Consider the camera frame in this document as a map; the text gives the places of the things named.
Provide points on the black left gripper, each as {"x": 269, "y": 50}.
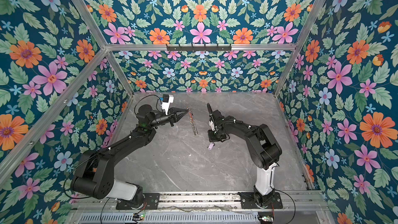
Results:
{"x": 174, "y": 118}

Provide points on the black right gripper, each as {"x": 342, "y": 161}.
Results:
{"x": 211, "y": 137}

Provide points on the purple tag key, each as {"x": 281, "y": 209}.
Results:
{"x": 211, "y": 146}

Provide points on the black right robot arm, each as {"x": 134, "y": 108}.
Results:
{"x": 262, "y": 146}

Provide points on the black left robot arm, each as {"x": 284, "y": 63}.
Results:
{"x": 95, "y": 174}

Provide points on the aluminium left top beam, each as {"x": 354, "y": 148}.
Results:
{"x": 23, "y": 148}

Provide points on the aluminium beam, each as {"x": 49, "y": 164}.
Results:
{"x": 143, "y": 47}
{"x": 23, "y": 148}

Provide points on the aluminium back top beam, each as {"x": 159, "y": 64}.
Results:
{"x": 143, "y": 47}

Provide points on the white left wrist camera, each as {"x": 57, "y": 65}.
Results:
{"x": 166, "y": 101}

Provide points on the black hook rail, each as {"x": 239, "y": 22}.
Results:
{"x": 194, "y": 48}

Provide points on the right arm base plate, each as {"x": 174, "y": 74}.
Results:
{"x": 253, "y": 200}

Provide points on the white perforated cable duct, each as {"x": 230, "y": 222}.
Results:
{"x": 170, "y": 218}

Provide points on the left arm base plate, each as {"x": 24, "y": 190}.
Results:
{"x": 138, "y": 201}

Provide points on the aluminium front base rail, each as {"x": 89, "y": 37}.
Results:
{"x": 288, "y": 200}

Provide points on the aluminium back left post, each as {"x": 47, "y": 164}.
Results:
{"x": 102, "y": 43}

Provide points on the aluminium post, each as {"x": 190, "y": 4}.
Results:
{"x": 102, "y": 43}
{"x": 313, "y": 15}

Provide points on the aluminium back right post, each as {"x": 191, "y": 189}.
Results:
{"x": 313, "y": 15}

